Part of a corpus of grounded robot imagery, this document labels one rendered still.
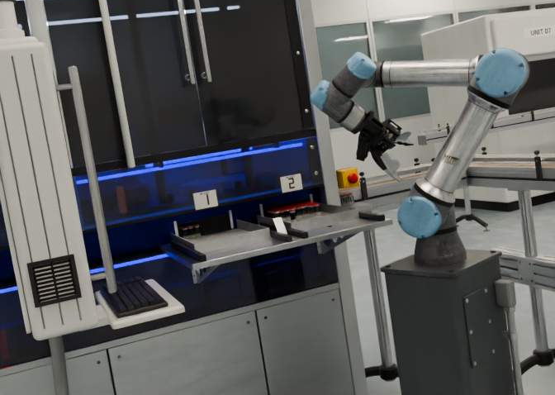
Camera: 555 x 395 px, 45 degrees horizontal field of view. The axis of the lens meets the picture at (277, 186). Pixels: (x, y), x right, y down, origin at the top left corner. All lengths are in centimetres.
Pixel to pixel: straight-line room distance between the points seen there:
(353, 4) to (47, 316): 667
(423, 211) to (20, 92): 107
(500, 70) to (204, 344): 143
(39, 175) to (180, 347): 97
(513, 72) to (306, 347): 140
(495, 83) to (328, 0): 627
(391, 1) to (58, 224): 689
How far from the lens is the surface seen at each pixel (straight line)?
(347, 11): 802
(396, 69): 196
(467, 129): 178
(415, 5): 851
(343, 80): 187
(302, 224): 230
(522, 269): 301
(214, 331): 253
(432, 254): 197
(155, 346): 249
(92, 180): 182
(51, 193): 180
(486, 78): 175
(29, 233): 181
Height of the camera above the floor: 127
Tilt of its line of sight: 6 degrees down
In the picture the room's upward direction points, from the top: 9 degrees counter-clockwise
